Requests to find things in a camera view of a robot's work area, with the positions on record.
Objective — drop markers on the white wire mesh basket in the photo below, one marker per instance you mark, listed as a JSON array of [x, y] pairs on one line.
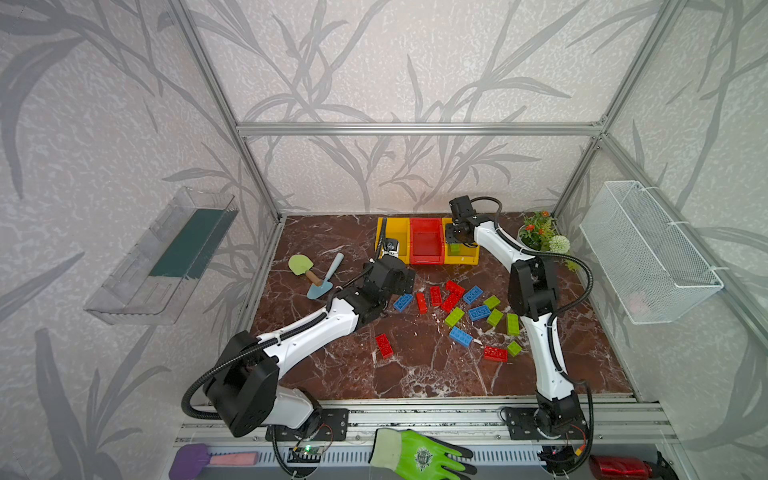
[[656, 272]]

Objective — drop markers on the red lego front right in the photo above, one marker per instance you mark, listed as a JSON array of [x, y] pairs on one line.
[[495, 354]]

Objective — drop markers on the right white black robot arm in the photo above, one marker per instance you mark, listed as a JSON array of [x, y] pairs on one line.
[[533, 295]]

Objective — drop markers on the red lego front left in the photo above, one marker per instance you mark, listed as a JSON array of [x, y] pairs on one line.
[[384, 346]]

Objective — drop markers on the green circuit board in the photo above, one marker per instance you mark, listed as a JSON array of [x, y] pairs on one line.
[[305, 454]]

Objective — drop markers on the white potted flower plant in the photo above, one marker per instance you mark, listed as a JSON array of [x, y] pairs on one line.
[[540, 232]]

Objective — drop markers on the red lego upright narrow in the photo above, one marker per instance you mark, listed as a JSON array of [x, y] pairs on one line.
[[421, 302]]

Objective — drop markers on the clear plastic wall shelf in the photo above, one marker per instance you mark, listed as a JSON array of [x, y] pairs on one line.
[[155, 280]]

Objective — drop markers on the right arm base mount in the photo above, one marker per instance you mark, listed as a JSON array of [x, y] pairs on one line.
[[528, 423]]

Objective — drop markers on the red lego top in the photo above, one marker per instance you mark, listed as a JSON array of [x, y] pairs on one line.
[[454, 288]]

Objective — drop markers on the green work glove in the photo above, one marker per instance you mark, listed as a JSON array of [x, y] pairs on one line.
[[412, 455]]

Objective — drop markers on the right yellow bin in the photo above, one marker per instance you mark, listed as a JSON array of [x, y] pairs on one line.
[[469, 255]]

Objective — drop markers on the left yellow bin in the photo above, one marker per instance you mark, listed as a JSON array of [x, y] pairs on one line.
[[393, 237]]

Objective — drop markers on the yellow bin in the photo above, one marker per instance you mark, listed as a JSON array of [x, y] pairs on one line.
[[393, 237], [469, 255]]

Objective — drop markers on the teal toy trowel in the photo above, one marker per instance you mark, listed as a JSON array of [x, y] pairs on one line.
[[317, 291]]

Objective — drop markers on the red middle bin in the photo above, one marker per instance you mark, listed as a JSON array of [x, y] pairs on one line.
[[426, 241]]

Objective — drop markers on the green lego tall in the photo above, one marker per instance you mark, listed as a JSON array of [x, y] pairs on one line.
[[512, 325]]

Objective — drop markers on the green lego small front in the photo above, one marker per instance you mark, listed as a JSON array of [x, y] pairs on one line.
[[513, 349]]

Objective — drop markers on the green toy spade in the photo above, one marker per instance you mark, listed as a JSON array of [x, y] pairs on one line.
[[301, 265]]

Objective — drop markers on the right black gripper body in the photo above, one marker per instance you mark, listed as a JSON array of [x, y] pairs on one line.
[[452, 232]]

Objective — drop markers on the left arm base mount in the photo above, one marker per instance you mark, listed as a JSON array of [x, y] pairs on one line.
[[326, 425]]

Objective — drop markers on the red lego studded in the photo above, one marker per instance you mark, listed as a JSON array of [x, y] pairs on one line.
[[450, 302]]

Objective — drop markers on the green lego small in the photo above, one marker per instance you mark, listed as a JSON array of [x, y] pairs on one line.
[[495, 317], [513, 349]]

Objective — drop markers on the red metallic tool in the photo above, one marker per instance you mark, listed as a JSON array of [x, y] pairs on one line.
[[628, 468]]

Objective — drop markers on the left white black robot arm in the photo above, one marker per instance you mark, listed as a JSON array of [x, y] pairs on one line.
[[243, 388]]

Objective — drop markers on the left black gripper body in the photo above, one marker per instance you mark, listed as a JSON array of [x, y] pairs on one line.
[[400, 287]]

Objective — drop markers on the red lego center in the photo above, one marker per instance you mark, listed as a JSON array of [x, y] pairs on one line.
[[435, 295]]

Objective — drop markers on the blue lego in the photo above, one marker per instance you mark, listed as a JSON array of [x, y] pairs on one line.
[[461, 337], [472, 295], [479, 313], [402, 303]]

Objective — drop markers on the purple pink brush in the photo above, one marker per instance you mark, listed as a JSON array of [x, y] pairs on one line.
[[190, 460]]

